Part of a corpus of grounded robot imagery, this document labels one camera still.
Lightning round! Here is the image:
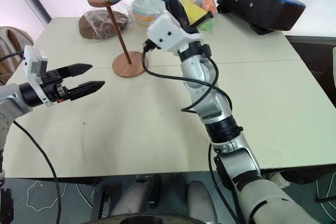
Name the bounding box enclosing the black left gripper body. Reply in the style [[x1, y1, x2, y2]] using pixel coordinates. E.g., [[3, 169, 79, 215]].
[[39, 68, 72, 105]]

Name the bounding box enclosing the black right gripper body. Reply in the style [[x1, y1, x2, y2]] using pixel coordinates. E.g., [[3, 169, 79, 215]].
[[180, 23, 202, 38]]

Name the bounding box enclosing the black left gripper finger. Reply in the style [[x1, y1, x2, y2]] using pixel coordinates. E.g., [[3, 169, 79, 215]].
[[58, 63, 93, 80], [68, 80, 106, 102]]

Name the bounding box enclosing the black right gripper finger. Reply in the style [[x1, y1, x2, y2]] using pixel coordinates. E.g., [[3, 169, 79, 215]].
[[167, 0, 185, 22], [179, 0, 191, 26]]

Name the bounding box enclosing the brown hat in plastic bag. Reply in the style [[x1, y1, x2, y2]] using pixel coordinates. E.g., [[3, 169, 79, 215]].
[[78, 9, 130, 41]]

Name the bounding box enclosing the brown wooden hat stand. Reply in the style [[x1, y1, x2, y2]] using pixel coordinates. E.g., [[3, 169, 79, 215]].
[[86, 0, 149, 79]]

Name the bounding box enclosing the black cushion with blue top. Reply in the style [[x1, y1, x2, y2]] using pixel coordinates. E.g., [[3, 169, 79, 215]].
[[216, 0, 307, 36]]

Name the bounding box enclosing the bag of colourful items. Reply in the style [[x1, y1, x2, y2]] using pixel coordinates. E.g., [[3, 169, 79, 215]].
[[177, 0, 219, 32]]

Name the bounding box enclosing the stack of pastel plates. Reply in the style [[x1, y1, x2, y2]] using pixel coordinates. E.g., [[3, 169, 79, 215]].
[[129, 0, 166, 27]]

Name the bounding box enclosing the grey rounded robot leg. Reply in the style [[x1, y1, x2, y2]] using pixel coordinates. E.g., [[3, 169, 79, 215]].
[[111, 174, 162, 218], [184, 180, 217, 223]]

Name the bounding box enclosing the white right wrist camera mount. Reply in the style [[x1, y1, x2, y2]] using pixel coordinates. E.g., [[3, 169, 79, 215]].
[[146, 10, 204, 57]]

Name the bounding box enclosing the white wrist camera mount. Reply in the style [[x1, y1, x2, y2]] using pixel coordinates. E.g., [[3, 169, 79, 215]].
[[23, 45, 55, 107], [146, 10, 204, 57]]

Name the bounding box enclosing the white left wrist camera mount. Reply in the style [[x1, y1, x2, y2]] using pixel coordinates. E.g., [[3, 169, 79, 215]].
[[23, 45, 55, 107]]

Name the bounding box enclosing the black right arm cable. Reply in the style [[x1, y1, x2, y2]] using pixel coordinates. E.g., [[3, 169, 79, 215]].
[[142, 39, 244, 224]]

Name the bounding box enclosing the white floor cable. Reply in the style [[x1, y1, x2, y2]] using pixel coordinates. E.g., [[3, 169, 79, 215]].
[[25, 178, 68, 212]]

